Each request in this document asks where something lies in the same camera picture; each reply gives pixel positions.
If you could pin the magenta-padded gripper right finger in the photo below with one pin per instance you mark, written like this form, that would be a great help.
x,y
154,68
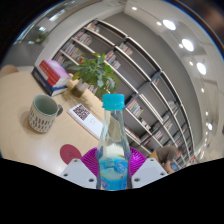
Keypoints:
x,y
148,171

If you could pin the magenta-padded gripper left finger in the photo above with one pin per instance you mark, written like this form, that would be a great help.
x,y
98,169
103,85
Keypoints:
x,y
78,173

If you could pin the clear bottle with blue cap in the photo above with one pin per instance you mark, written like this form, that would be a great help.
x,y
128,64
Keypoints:
x,y
113,146

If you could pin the flat round red coaster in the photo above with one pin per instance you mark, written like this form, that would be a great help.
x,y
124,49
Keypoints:
x,y
69,153

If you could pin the white printed booklet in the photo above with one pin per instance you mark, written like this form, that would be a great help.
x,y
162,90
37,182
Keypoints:
x,y
88,120

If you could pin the grey patterned ceramic mug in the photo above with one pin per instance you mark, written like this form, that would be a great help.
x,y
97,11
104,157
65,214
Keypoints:
x,y
41,115

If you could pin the red book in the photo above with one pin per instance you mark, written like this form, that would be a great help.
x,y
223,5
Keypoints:
x,y
50,77

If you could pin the navy blue book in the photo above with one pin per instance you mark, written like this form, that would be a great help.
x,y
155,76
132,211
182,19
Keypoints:
x,y
41,80

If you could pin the green potted plant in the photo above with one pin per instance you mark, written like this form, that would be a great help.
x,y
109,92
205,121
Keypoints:
x,y
95,71

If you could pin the pink book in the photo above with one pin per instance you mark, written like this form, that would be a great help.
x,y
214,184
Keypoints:
x,y
55,68

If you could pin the round ceiling lights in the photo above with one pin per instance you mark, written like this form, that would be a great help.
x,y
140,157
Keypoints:
x,y
187,44

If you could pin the small leafy background plant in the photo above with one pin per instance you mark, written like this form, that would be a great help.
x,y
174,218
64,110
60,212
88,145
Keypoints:
x,y
40,37

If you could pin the grey wall shelf unit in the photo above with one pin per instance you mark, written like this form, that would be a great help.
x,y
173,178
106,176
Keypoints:
x,y
140,76

